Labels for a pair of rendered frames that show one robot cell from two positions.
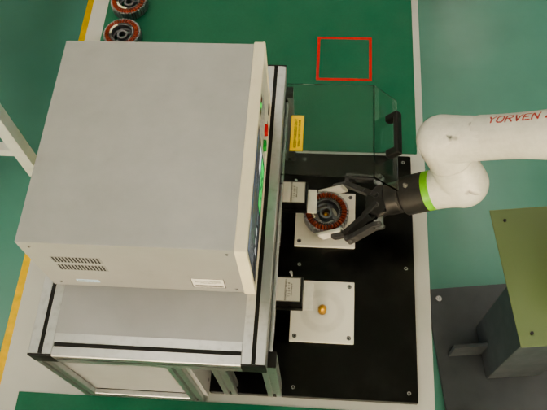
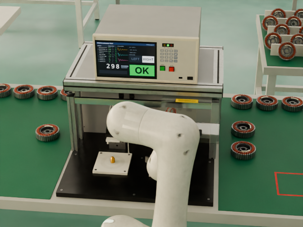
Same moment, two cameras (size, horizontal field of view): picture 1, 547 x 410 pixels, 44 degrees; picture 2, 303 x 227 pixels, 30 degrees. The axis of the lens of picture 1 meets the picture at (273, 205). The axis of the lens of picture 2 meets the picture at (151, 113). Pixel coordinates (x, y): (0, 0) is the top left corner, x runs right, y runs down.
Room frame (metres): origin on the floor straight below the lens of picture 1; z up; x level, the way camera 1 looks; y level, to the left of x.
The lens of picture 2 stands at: (0.57, -2.12, 2.20)
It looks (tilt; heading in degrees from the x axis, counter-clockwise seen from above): 30 degrees down; 87
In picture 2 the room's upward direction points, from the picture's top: straight up
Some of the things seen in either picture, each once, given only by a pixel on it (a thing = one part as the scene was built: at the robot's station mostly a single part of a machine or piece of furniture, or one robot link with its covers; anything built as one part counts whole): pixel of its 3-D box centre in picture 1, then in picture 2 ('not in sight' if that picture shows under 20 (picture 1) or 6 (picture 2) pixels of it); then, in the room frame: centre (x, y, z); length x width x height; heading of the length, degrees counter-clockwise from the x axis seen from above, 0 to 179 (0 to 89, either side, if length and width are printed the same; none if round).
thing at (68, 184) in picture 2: (317, 266); (140, 165); (0.62, -0.09, 0.76); 0.64 x 0.47 x 0.02; 171
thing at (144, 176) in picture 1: (159, 164); (150, 41); (0.68, 0.21, 1.22); 0.44 x 0.39 x 0.20; 171
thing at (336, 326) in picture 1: (321, 311); (112, 163); (0.50, -0.09, 0.78); 0.15 x 0.15 x 0.01; 81
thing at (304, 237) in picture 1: (325, 220); not in sight; (0.74, -0.13, 0.78); 0.15 x 0.15 x 0.01; 81
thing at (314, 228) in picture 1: (326, 213); not in sight; (0.73, -0.13, 0.81); 0.11 x 0.11 x 0.04
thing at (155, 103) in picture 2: (278, 218); (142, 103); (0.63, -0.01, 1.03); 0.62 x 0.01 x 0.03; 171
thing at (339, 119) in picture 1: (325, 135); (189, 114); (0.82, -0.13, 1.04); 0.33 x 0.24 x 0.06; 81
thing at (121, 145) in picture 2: not in sight; (117, 141); (0.52, 0.05, 0.80); 0.08 x 0.05 x 0.06; 171
